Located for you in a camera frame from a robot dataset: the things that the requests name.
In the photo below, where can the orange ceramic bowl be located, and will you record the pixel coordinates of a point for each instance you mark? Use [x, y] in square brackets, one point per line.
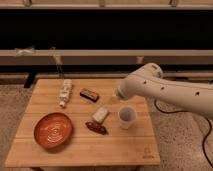
[53, 130]

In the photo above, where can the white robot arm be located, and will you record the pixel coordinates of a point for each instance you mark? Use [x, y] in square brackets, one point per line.
[148, 81]

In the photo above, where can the dark brown chocolate bar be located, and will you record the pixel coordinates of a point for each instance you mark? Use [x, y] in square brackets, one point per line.
[88, 94]

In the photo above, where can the white soap block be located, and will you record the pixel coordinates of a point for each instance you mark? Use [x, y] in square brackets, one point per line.
[100, 114]

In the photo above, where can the translucent plastic cup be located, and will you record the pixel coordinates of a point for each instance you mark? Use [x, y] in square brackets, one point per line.
[127, 116]

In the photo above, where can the white tube bottle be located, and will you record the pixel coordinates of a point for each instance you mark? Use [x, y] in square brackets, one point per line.
[65, 92]

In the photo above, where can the wooden table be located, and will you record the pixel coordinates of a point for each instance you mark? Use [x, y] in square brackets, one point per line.
[134, 146]

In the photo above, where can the grey metal rail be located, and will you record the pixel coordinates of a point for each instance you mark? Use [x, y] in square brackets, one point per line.
[31, 56]

